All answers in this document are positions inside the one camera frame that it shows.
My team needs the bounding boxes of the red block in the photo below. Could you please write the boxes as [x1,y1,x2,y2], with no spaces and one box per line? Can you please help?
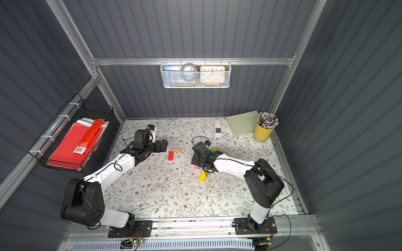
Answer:
[168,151,174,161]

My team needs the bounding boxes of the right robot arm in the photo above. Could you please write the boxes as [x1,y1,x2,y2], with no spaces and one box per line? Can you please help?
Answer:
[192,142,285,227]

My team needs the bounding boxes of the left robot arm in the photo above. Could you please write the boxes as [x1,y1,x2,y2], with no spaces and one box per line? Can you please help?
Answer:
[60,124,167,229]

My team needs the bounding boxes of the natural wood block upper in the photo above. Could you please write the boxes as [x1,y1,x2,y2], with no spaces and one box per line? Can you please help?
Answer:
[217,148,229,156]

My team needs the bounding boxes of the yellow block front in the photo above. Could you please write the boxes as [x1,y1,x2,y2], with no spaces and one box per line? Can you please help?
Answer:
[199,171,207,182]

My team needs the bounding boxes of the white remote control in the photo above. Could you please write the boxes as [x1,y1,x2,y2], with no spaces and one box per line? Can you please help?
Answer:
[214,118,222,136]

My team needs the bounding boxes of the pale green book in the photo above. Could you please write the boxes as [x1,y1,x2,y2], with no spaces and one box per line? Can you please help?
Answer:
[225,110,260,137]

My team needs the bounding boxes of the yellow pencil cup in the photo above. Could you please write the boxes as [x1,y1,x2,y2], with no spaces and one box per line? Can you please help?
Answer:
[253,123,274,142]

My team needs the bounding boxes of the red folders stack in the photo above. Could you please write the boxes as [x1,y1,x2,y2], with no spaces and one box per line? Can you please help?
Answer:
[46,118,109,172]

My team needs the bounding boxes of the orange alarm clock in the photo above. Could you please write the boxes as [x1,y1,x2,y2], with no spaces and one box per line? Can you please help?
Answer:
[200,65,226,85]

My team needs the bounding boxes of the black wire side basket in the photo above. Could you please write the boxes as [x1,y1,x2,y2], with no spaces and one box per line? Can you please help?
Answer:
[28,96,114,173]

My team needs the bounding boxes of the white wire wall basket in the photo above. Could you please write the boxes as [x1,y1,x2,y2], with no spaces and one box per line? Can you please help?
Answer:
[160,61,232,88]

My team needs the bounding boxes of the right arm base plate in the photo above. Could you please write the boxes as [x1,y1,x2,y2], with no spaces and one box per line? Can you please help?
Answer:
[232,217,277,235]

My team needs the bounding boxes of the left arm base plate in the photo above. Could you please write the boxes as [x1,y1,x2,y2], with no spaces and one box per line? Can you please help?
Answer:
[108,220,153,238]

